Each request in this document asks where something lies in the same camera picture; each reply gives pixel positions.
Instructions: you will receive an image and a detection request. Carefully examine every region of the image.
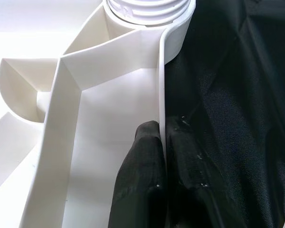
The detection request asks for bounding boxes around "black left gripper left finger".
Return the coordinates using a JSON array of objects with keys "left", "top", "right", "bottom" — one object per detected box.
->
[{"left": 108, "top": 120, "right": 169, "bottom": 228}]

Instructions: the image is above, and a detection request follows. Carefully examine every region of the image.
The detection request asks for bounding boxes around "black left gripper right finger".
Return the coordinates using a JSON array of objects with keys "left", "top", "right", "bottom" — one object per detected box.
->
[{"left": 165, "top": 115, "right": 248, "bottom": 228}]

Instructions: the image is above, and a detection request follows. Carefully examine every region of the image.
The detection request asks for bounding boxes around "white plastic children table top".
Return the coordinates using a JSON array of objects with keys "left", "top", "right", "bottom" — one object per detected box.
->
[{"left": 0, "top": 0, "right": 197, "bottom": 228}]

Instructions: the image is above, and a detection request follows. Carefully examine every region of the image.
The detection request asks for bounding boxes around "white plastic table leg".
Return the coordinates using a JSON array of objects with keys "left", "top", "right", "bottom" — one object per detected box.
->
[{"left": 106, "top": 0, "right": 191, "bottom": 25}]

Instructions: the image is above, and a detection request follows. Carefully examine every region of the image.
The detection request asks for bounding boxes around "black cloth table cover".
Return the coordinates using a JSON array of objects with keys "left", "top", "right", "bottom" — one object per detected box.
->
[{"left": 163, "top": 0, "right": 285, "bottom": 228}]

